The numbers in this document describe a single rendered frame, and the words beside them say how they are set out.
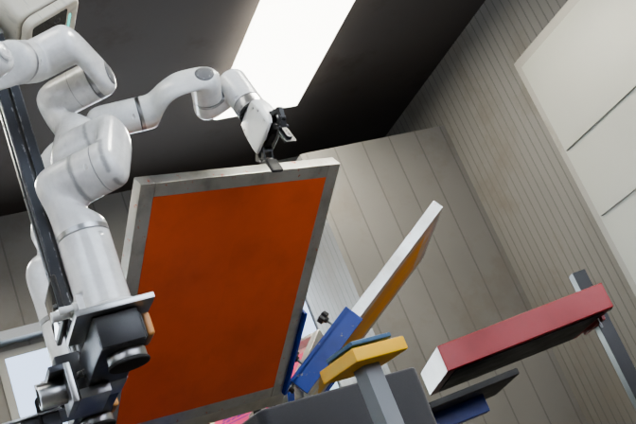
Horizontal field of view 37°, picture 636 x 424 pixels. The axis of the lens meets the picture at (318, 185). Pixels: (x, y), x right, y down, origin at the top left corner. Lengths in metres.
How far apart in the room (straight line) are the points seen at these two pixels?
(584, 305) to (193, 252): 1.46
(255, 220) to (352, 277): 3.73
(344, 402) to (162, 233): 0.60
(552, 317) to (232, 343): 1.15
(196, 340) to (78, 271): 0.92
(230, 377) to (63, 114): 1.06
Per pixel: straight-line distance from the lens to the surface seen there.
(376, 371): 1.88
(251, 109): 2.29
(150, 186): 2.24
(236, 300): 2.59
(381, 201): 6.49
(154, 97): 2.32
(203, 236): 2.40
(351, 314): 3.12
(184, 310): 2.51
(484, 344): 3.22
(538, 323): 3.28
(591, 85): 5.73
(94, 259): 1.72
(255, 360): 2.78
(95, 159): 1.76
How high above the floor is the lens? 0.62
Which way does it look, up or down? 20 degrees up
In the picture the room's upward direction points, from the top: 23 degrees counter-clockwise
